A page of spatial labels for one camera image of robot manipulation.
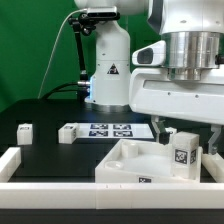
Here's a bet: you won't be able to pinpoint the white camera cable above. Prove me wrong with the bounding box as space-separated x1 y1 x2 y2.
37 8 88 100

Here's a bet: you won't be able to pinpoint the white tag sheet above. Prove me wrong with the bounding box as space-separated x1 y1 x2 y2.
78 123 153 139

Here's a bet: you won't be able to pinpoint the black base cables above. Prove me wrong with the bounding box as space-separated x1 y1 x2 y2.
40 81 92 100

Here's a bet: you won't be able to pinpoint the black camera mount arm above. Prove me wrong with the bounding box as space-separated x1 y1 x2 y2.
68 13 96 101

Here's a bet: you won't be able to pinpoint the white U-shaped fence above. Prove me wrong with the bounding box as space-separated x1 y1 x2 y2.
0 147 224 209

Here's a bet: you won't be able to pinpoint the grey camera on mount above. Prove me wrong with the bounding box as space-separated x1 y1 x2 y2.
87 6 118 20

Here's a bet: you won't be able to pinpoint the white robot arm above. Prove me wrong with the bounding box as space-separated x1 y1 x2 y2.
74 0 224 154

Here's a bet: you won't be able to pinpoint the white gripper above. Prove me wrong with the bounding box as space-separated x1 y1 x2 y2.
129 41 224 155

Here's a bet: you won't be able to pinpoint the white square tabletop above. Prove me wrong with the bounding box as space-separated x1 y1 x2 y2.
95 139 202 183

